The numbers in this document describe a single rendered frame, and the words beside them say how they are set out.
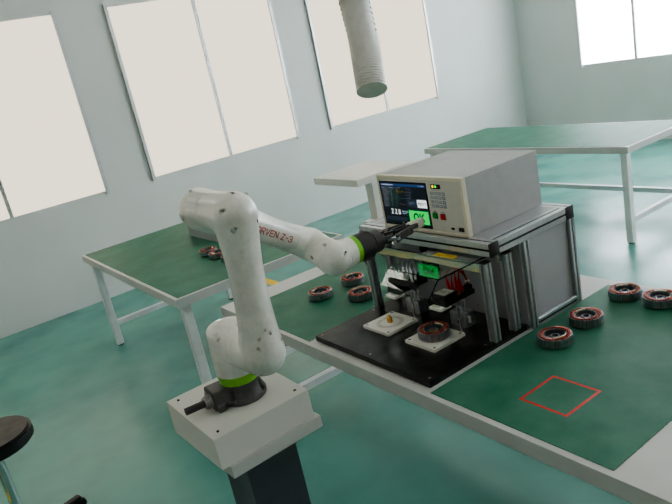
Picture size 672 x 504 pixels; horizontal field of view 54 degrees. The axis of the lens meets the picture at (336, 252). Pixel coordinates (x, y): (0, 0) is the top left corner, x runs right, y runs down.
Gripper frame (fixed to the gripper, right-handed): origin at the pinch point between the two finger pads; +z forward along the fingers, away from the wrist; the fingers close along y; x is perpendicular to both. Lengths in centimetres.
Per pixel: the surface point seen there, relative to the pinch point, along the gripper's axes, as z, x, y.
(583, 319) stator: 32, -40, 39
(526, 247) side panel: 25.2, -13.7, 24.7
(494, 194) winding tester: 24.9, 4.2, 14.1
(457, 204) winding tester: 10.0, 4.9, 11.2
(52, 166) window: -13, 14, -468
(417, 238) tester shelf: 7.0, -8.3, -8.4
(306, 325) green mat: -19, -43, -57
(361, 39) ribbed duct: 79, 64, -112
